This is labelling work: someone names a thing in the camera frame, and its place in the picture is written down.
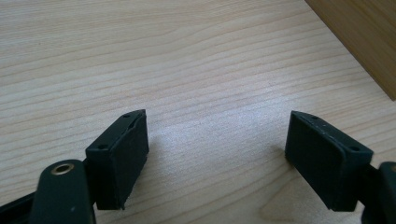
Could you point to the wooden tea box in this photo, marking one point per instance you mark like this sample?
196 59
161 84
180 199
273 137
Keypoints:
364 37

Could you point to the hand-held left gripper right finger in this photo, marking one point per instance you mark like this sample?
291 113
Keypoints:
323 161

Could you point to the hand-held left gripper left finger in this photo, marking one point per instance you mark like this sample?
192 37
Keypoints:
118 168

